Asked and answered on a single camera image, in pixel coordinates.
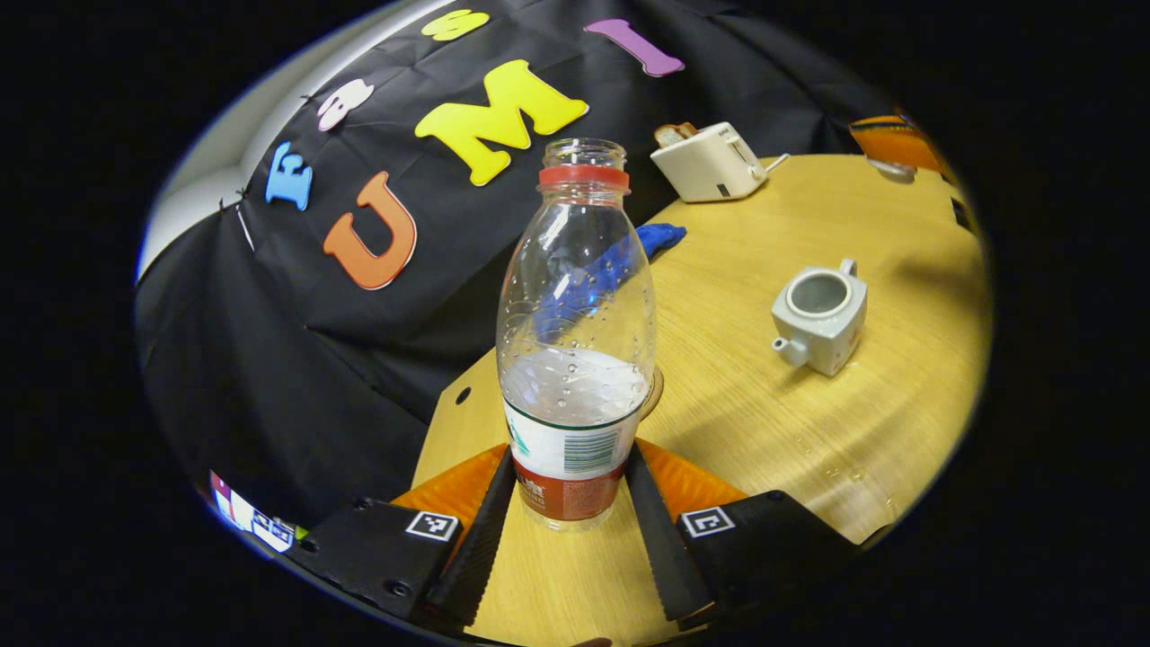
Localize grey ceramic teacup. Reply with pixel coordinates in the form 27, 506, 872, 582
771, 259, 869, 378

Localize clear plastic water bottle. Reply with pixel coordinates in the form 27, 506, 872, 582
496, 137, 657, 533

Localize blue towel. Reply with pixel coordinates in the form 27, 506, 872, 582
535, 223, 688, 341

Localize computer monitor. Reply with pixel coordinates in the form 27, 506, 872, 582
208, 472, 297, 554

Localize black backdrop cloth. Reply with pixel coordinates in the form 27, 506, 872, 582
135, 0, 899, 531

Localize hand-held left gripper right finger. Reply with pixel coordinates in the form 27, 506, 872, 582
624, 439, 862, 628

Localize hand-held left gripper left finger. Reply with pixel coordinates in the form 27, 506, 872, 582
287, 443, 518, 630

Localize round wooden coaster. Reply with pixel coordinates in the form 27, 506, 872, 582
640, 364, 666, 423

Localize white toaster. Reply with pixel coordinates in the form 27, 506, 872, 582
650, 121, 769, 203

